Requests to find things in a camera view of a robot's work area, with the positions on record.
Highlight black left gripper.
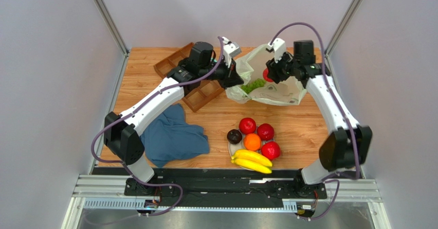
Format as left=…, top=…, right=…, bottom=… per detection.
left=199, top=56, right=244, bottom=91

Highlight small red fake fruit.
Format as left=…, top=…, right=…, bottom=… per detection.
left=262, top=68, right=273, bottom=82

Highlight light green plastic bag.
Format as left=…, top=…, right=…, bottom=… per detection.
left=225, top=44, right=307, bottom=106

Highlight red fake pomegranate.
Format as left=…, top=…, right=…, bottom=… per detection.
left=239, top=117, right=257, bottom=135

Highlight dark purple fake fruit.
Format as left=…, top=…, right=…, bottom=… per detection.
left=227, top=129, right=243, bottom=145

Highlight red fake tomato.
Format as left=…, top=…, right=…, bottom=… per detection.
left=256, top=124, right=275, bottom=141

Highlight orange fake orange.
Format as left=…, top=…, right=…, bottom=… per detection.
left=243, top=133, right=262, bottom=151

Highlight red fake apple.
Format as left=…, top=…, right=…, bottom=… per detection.
left=261, top=141, right=281, bottom=161

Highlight yellow fake banana bunch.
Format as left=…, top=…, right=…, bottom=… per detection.
left=231, top=149, right=273, bottom=174

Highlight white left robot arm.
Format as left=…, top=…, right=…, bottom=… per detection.
left=101, top=37, right=244, bottom=184

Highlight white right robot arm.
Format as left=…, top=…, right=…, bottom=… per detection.
left=266, top=38, right=373, bottom=185

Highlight green fake grapes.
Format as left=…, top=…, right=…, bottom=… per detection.
left=241, top=78, right=266, bottom=94

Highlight brown wooden divided tray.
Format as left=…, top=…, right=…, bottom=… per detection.
left=153, top=42, right=226, bottom=113

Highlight beige and blue plate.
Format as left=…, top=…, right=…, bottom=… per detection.
left=228, top=139, right=261, bottom=171

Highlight blue crumpled cloth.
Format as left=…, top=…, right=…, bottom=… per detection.
left=140, top=103, right=210, bottom=168

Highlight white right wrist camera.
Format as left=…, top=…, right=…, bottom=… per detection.
left=266, top=38, right=287, bottom=63

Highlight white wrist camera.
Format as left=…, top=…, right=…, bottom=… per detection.
left=222, top=38, right=242, bottom=68
left=266, top=38, right=287, bottom=63

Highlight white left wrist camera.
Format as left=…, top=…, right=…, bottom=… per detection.
left=222, top=38, right=242, bottom=68

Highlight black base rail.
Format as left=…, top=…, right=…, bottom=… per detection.
left=92, top=167, right=333, bottom=217

